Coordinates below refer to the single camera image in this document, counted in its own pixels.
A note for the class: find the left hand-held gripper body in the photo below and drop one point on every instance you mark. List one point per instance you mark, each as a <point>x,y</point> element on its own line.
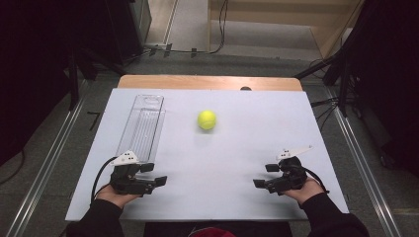
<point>126,182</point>

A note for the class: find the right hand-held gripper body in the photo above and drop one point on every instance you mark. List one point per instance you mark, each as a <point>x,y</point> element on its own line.
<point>290,177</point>

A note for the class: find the clear plastic container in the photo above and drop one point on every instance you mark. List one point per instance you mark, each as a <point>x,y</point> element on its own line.
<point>141,131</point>

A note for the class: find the yellow tennis ball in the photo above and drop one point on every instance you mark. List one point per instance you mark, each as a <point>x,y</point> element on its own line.
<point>207,119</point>

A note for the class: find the person's left hand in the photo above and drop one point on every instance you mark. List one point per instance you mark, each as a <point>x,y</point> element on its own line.
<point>112,197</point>

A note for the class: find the person's right hand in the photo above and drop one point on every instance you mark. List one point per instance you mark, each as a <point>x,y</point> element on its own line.
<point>306,194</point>

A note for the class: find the white board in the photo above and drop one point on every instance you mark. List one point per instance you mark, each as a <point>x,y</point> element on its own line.
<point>230,164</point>

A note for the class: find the person's red clothing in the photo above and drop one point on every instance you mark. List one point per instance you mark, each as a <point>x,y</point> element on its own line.
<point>212,233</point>

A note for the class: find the wooden table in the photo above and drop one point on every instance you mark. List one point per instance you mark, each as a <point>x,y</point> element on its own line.
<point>210,82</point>

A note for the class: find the black stand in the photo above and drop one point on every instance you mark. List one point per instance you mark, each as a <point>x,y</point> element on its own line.
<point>73,85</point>
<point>342,85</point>

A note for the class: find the black tape strip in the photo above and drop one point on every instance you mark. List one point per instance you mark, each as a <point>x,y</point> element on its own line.
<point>193,53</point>

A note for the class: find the black curtain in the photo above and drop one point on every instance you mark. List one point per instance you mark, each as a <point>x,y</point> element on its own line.
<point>33,65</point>
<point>388,82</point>

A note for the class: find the black cabinet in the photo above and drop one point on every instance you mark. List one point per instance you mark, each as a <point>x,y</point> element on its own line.
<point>128,29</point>

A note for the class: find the metal floor rail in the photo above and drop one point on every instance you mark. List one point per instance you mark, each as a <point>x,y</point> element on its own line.
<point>44,176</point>
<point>362,164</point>

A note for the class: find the wooden shelf frame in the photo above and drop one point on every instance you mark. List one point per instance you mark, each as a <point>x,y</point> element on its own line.
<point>329,36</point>

